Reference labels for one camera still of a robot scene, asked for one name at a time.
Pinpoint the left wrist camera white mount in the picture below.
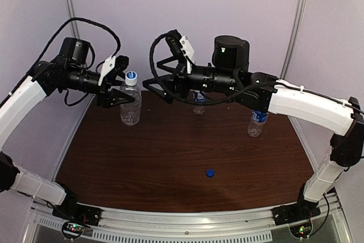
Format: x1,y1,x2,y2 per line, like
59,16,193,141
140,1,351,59
98,55,130,87

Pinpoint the black cable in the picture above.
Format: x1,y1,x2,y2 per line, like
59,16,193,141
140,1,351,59
150,32,364,113
36,17,122,64

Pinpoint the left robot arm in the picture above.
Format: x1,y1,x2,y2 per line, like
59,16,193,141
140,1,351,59
1,38,133,205

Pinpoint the left aluminium frame post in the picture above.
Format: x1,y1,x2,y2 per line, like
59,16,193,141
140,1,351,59
65,0,81,39

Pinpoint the aluminium front rail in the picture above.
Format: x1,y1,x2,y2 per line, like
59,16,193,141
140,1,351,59
27,191,350,243

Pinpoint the right aluminium frame post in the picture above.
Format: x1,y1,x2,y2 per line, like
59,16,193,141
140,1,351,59
280,0,307,79

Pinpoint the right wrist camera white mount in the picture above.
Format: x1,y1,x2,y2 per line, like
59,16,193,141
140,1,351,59
165,30,196,74

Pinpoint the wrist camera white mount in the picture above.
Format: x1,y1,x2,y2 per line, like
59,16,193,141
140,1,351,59
165,30,196,74
98,55,130,87

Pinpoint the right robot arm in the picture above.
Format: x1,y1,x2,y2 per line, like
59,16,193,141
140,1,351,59
143,30,363,204

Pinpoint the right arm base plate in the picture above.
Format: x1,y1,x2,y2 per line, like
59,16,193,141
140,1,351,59
271,200,321,240

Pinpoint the right black cable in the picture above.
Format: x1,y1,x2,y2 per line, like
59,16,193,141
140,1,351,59
150,32,364,113

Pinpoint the blue bottle cap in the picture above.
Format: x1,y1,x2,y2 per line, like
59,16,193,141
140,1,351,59
205,169,215,178

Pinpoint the blue label water bottle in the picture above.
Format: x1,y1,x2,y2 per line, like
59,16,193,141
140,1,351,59
247,110,269,137

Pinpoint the Pepsi bottle blue label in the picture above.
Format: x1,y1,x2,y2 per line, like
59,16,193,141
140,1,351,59
193,90,206,116

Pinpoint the left black cable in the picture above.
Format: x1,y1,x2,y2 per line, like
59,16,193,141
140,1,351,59
36,17,122,64

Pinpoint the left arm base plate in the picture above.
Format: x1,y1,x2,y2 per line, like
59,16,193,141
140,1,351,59
47,203,102,242

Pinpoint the aluminium frame post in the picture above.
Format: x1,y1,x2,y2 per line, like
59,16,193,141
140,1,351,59
65,0,81,39
280,0,307,79

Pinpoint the clear bottle white cap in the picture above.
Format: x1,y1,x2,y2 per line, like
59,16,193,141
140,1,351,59
119,71,143,127

